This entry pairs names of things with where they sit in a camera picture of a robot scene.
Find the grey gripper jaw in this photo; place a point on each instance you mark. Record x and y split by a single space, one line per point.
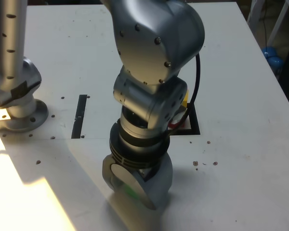
108 174
159 190

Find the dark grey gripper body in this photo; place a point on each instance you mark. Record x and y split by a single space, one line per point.
144 174

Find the green cube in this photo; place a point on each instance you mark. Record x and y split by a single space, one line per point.
131 191

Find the red cube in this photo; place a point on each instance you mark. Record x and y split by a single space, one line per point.
174 125

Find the yellow cube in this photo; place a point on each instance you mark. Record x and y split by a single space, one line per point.
186 101

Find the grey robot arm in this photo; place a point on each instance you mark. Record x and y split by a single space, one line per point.
159 36

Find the black tape square outline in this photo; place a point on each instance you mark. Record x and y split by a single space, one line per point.
195 120

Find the black tape strip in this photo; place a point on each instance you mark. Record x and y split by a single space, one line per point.
78 120

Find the blue round object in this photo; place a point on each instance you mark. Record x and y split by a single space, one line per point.
272 56

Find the white metal frame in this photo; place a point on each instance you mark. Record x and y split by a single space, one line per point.
254 14

